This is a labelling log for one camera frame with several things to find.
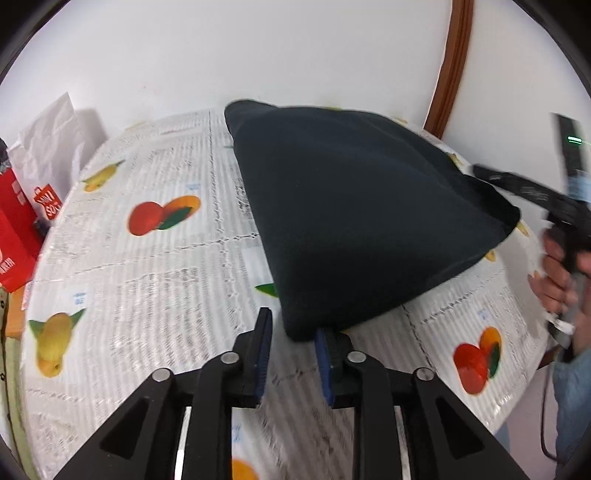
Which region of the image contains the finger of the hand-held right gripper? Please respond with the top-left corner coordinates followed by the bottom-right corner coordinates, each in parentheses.
top-left (472, 165), bottom-right (567, 214)

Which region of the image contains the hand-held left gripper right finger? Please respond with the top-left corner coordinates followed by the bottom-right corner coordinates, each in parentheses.
top-left (314, 328), bottom-right (532, 480)

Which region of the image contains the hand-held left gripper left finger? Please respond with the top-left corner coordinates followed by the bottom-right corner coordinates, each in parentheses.
top-left (53, 307), bottom-right (273, 480)

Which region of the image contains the black sweater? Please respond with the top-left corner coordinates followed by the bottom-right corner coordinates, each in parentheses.
top-left (224, 99), bottom-right (522, 343)

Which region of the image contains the person's right forearm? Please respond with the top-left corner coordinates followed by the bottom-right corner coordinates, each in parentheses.
top-left (551, 344), bottom-right (591, 480)

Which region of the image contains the person's right hand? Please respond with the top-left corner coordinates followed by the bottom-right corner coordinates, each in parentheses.
top-left (527, 228), bottom-right (583, 325)

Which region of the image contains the fruit print tablecloth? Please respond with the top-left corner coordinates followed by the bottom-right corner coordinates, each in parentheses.
top-left (21, 108), bottom-right (556, 480)

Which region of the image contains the orange cardboard box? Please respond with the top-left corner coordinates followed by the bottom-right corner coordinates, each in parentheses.
top-left (4, 288), bottom-right (25, 340)

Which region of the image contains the red paper bag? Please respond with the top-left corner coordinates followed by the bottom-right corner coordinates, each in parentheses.
top-left (0, 168), bottom-right (64, 294)

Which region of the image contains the white paper bag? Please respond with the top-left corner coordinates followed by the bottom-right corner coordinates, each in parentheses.
top-left (7, 91), bottom-right (110, 217)

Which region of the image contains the brown wooden door frame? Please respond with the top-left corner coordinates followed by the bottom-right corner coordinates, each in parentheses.
top-left (424, 0), bottom-right (475, 139)

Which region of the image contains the black cable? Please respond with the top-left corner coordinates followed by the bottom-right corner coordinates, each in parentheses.
top-left (539, 362), bottom-right (560, 460)

